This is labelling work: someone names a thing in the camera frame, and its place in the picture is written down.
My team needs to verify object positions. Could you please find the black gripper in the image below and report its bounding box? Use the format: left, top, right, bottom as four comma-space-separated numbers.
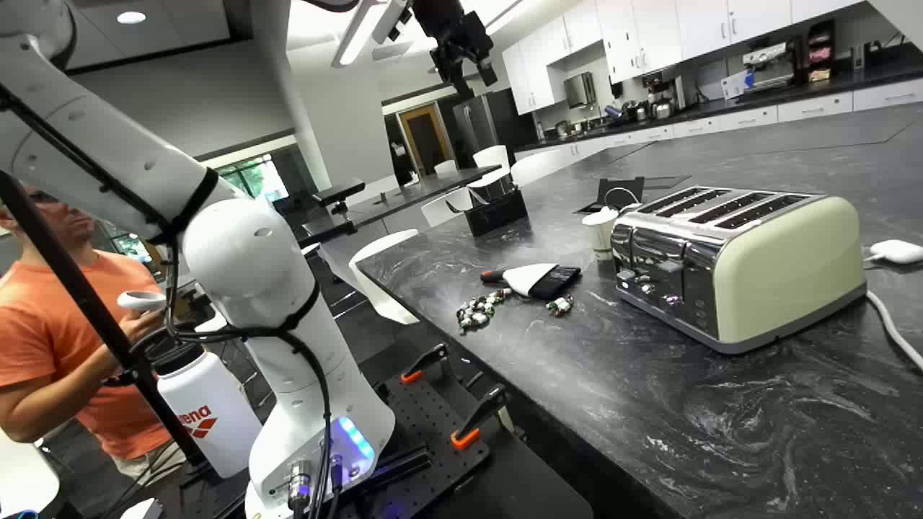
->
413, 0, 495, 98

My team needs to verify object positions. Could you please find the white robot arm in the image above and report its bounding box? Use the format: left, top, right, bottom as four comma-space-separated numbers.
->
0, 0, 488, 519

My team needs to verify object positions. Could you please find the cream and chrome toaster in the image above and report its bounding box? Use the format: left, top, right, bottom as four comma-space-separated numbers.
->
611, 184, 865, 355

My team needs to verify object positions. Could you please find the black box on counter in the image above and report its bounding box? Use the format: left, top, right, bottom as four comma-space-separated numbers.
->
465, 174, 526, 238

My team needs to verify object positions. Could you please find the black table power outlet box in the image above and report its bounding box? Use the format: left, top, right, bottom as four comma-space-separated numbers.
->
583, 177, 645, 213

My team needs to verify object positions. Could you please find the white paper cup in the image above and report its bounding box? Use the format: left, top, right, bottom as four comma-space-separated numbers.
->
583, 208, 617, 251

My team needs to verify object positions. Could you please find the pile of wrapped candies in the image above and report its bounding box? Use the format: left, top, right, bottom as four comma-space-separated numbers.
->
455, 288, 510, 332

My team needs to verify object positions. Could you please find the single wrapped candy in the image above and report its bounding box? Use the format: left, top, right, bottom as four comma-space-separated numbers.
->
544, 297, 575, 319

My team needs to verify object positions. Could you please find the black perforated mounting board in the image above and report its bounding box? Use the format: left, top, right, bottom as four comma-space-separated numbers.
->
328, 330, 517, 519

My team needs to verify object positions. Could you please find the white plastic bottle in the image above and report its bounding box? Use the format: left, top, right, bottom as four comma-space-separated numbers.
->
155, 352, 260, 480

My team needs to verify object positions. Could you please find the white power plug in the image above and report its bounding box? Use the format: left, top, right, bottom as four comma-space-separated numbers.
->
869, 239, 923, 265

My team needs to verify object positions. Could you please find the person in orange shirt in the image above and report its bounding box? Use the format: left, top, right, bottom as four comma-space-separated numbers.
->
0, 189, 184, 483

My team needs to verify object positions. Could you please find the white spatula with black handle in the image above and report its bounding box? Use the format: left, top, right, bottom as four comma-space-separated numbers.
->
478, 262, 580, 304

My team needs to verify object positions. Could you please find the black clamp with orange handle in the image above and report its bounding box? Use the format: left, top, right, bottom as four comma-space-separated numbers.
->
451, 386, 508, 453

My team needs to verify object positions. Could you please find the white toaster power cable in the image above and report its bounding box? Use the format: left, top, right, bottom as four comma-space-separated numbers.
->
863, 285, 923, 375

